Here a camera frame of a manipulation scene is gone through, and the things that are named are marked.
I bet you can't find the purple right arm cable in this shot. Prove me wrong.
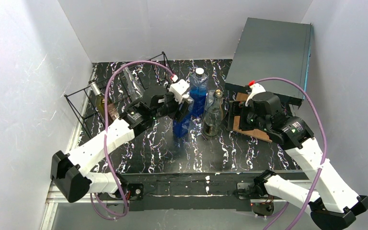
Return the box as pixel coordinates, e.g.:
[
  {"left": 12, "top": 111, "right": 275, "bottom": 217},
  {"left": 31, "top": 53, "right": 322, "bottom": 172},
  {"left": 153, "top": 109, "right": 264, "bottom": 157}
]
[{"left": 257, "top": 77, "right": 328, "bottom": 230}]

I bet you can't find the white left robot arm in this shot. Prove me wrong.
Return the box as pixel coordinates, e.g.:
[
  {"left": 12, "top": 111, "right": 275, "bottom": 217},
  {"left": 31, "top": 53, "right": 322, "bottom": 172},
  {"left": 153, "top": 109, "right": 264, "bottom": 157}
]
[{"left": 50, "top": 80, "right": 192, "bottom": 203}]

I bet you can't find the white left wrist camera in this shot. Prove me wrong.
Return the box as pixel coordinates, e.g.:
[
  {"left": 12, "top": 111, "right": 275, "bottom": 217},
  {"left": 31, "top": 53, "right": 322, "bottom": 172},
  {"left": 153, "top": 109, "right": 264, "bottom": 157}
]
[{"left": 169, "top": 74, "right": 190, "bottom": 104}]

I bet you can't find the blue bottle with silver cap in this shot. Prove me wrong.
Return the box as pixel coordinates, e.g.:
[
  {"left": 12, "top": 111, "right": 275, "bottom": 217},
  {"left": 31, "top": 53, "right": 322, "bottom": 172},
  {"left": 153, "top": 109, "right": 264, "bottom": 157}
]
[{"left": 190, "top": 68, "right": 208, "bottom": 117}]

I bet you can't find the grey metal box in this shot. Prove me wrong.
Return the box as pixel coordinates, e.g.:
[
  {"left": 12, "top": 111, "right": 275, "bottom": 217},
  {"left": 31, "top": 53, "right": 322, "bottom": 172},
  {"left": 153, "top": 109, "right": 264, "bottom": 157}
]
[{"left": 225, "top": 18, "right": 313, "bottom": 93}]

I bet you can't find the black wire wine rack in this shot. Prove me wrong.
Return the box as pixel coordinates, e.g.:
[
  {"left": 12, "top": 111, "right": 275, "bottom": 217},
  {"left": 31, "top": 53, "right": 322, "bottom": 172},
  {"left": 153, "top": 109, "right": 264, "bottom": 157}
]
[{"left": 64, "top": 62, "right": 168, "bottom": 140}]

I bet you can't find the blue square glass bottle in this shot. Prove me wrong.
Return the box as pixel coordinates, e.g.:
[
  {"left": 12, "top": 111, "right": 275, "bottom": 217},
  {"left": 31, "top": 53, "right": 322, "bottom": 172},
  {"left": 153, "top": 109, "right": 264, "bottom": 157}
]
[{"left": 172, "top": 104, "right": 193, "bottom": 138}]

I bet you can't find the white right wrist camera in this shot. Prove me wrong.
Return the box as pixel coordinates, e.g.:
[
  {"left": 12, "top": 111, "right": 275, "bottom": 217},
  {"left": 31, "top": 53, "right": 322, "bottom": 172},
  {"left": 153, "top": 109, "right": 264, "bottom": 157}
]
[{"left": 245, "top": 80, "right": 266, "bottom": 106}]

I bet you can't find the clear bottle with gold rim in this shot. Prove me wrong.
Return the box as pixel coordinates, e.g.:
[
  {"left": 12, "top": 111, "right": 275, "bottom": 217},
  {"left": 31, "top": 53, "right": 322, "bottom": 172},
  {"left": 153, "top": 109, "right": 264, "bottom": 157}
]
[{"left": 203, "top": 89, "right": 223, "bottom": 137}]

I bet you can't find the aluminium frame rail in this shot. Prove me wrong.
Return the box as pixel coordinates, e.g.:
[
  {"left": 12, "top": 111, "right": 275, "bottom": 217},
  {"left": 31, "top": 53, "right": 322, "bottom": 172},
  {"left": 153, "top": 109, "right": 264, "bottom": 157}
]
[{"left": 39, "top": 63, "right": 97, "bottom": 230}]

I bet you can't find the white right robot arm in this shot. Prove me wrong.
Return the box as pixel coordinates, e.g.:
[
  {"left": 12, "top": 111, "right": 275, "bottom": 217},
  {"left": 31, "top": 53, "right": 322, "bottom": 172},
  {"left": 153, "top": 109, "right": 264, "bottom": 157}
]
[{"left": 228, "top": 92, "right": 368, "bottom": 230}]

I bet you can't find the clear glass bottle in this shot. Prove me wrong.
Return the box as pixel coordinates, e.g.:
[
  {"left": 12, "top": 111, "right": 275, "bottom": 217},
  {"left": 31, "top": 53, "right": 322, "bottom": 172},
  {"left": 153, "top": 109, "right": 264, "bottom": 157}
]
[{"left": 123, "top": 67, "right": 145, "bottom": 101}]

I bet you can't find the dark green wine bottle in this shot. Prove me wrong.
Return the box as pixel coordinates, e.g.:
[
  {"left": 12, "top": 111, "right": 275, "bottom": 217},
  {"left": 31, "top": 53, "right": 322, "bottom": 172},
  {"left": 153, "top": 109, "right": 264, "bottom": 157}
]
[{"left": 89, "top": 80, "right": 119, "bottom": 125}]

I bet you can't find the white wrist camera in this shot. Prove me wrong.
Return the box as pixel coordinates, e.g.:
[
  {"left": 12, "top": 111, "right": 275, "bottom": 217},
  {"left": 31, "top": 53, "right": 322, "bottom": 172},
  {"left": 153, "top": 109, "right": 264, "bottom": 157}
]
[
  {"left": 169, "top": 74, "right": 190, "bottom": 104},
  {"left": 245, "top": 80, "right": 266, "bottom": 106}
]

